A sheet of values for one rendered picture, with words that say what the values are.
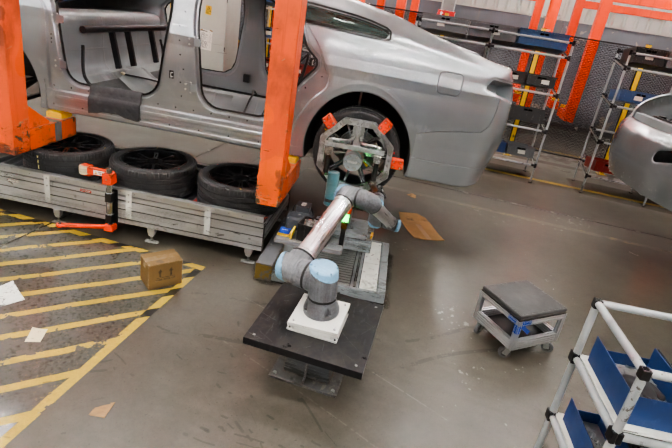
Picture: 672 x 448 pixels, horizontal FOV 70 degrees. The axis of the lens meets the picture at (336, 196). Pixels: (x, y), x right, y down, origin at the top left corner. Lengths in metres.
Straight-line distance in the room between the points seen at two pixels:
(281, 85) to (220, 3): 4.96
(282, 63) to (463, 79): 1.27
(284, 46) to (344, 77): 0.65
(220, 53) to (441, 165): 5.09
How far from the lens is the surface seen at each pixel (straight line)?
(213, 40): 8.01
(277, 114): 3.11
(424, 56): 3.50
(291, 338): 2.47
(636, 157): 4.79
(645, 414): 1.89
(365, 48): 3.50
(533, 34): 6.99
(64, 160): 4.18
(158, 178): 3.83
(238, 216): 3.49
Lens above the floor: 1.82
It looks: 21 degrees down
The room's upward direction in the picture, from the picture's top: 9 degrees clockwise
